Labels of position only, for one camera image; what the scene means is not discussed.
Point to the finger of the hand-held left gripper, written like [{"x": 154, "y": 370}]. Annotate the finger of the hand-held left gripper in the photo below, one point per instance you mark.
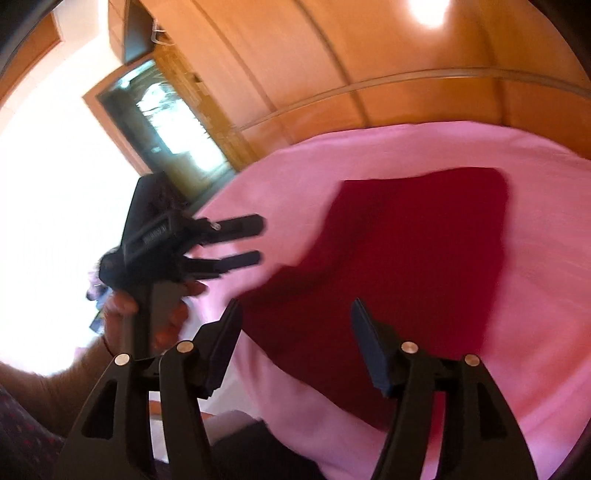
[
  {"x": 240, "y": 260},
  {"x": 240, "y": 225}
]

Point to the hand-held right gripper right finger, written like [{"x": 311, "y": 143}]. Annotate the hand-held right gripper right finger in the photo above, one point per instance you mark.
[{"x": 369, "y": 346}]

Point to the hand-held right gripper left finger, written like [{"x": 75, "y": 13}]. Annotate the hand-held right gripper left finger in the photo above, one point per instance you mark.
[{"x": 226, "y": 346}]

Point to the red cloth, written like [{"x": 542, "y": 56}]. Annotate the red cloth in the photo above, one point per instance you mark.
[{"x": 415, "y": 254}]

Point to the person's left forearm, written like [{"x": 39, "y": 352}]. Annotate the person's left forearm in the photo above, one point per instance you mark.
[{"x": 55, "y": 392}]

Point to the person's left hand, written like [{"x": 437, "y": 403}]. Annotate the person's left hand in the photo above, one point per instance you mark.
[{"x": 122, "y": 307}]

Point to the dark pants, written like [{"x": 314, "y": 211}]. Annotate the dark pants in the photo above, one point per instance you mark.
[{"x": 258, "y": 457}]

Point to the wooden framed window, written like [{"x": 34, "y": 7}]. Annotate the wooden framed window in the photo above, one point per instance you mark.
[{"x": 175, "y": 124}]

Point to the pink bed sheet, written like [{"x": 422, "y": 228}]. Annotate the pink bed sheet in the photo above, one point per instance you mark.
[{"x": 545, "y": 277}]

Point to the wooden wardrobe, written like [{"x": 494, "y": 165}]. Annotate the wooden wardrobe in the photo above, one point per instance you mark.
[{"x": 369, "y": 46}]

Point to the dark patterned garment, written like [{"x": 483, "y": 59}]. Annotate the dark patterned garment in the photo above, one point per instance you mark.
[{"x": 23, "y": 438}]

